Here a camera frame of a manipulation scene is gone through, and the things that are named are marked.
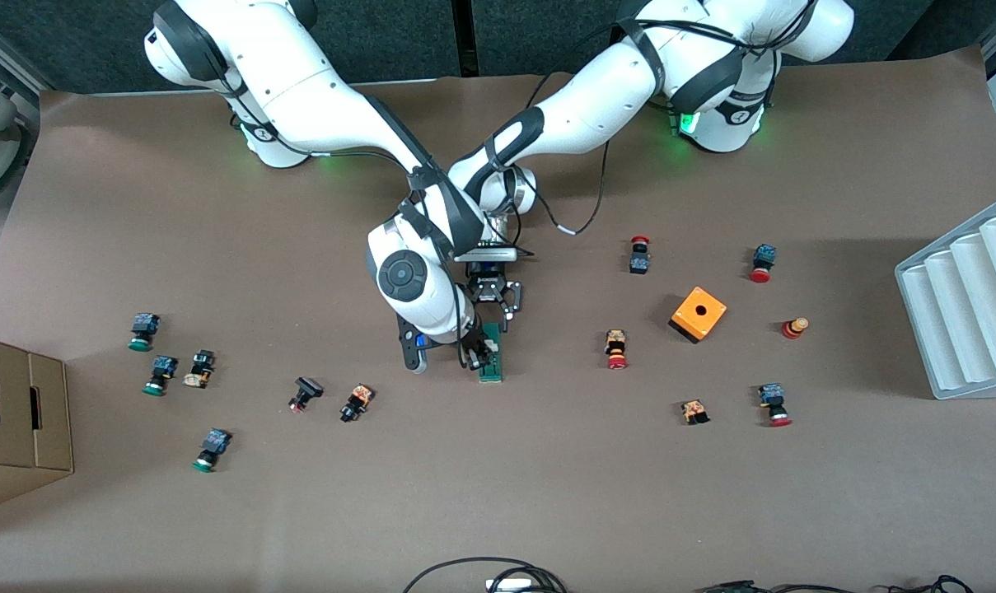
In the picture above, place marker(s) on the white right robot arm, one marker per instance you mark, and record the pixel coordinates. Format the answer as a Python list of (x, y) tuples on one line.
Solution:
[(300, 91)]

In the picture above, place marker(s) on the black selector switch orange block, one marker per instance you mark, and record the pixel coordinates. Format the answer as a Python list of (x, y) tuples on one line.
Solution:
[(198, 369), (356, 403)]

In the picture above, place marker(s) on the red mushroom button blue block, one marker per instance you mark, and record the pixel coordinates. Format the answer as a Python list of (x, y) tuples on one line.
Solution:
[(773, 402), (763, 259), (639, 263)]

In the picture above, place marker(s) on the brown cardboard box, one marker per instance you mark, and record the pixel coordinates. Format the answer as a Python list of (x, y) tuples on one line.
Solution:
[(16, 420)]

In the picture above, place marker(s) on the red orange button head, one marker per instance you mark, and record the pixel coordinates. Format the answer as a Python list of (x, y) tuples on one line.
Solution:
[(794, 328)]

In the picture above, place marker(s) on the grey ribbed tray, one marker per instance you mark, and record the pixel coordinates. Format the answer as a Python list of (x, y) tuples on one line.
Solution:
[(967, 305)]

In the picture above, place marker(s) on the black flat indicator red terminals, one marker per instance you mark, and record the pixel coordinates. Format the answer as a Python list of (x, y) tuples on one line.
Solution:
[(306, 391)]

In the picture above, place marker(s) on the red emergency button orange block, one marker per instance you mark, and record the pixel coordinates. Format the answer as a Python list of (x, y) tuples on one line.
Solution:
[(616, 347)]

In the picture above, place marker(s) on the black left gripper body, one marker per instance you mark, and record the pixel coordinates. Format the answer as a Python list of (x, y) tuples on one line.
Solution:
[(489, 289)]

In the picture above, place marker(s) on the white power plug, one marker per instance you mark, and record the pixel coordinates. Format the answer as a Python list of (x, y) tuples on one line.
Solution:
[(510, 585)]

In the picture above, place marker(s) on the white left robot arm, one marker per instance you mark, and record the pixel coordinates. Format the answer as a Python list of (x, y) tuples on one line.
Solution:
[(596, 91)]

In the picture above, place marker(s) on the green mushroom button blue block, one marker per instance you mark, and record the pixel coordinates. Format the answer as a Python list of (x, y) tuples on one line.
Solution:
[(212, 448), (143, 329), (161, 375)]

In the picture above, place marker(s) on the brown table cover paper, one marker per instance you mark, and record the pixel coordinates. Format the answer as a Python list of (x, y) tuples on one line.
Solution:
[(498, 494)]

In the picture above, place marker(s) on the orange button enclosure box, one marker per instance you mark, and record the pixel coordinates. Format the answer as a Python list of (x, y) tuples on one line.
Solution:
[(697, 313)]

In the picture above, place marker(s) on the orange black contact block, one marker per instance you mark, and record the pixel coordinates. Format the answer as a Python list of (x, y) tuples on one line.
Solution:
[(695, 412)]

